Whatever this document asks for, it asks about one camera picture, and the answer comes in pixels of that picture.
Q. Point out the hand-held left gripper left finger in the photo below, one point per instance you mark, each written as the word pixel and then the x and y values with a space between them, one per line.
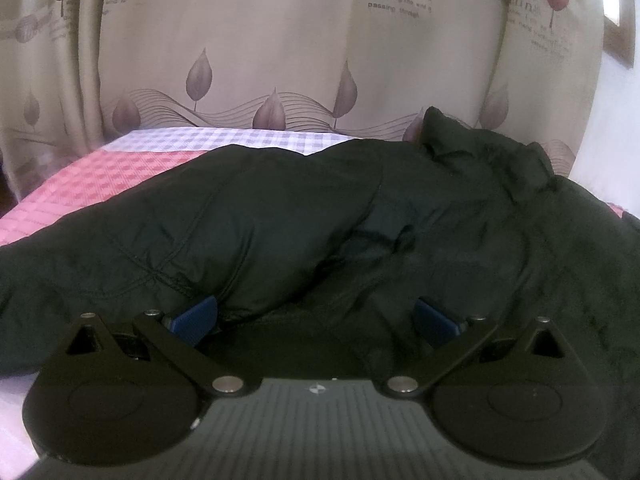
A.
pixel 196 319

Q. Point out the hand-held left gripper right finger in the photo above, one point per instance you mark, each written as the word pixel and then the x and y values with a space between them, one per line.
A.
pixel 436 321

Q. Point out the black padded jacket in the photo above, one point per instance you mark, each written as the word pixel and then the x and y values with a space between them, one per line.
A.
pixel 300 220

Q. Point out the pink white checked bedsheet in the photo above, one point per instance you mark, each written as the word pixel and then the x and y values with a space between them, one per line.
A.
pixel 100 185

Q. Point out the beige leaf print curtain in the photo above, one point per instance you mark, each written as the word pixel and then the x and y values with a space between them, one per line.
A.
pixel 280 40

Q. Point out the wooden window frame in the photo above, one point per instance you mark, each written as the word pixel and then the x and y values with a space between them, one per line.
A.
pixel 620 35

